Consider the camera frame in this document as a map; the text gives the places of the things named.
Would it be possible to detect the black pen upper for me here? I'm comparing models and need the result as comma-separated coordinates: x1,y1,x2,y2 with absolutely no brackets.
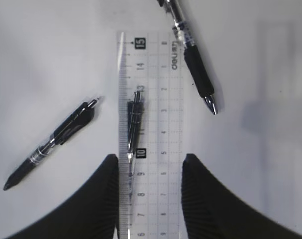
158,0,218,115

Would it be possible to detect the clear plastic ruler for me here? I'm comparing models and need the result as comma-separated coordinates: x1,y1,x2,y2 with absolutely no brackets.
117,32,185,239

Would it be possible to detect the black pen lower left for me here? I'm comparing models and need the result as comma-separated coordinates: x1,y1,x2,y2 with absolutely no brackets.
3,98,101,191

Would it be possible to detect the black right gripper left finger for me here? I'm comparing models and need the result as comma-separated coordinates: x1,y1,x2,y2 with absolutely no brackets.
11,154,119,239

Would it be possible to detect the black pen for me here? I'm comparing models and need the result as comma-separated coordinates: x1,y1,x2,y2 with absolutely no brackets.
3,98,101,191
158,0,218,115

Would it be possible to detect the black pen across ruler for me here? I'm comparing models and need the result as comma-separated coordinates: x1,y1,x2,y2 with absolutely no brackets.
125,90,145,220

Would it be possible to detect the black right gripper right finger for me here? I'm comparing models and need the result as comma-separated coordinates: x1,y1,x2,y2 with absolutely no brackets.
181,153,302,239

